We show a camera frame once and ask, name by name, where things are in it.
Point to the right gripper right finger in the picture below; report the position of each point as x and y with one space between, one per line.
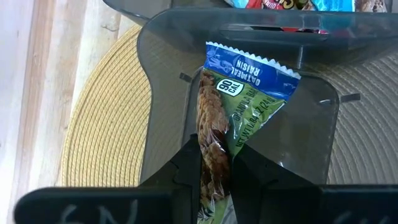
258 174

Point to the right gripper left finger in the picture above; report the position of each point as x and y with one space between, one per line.
183 168

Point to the oatmeal raisin granola bar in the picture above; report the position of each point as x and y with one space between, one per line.
248 77

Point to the red-ended chewy granola bar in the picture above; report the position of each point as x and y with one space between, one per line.
371 5
280 3

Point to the light blue red-ended granola bar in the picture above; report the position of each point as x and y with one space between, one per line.
332 4

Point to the round woven yellow placemat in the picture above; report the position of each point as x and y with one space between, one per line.
102 124

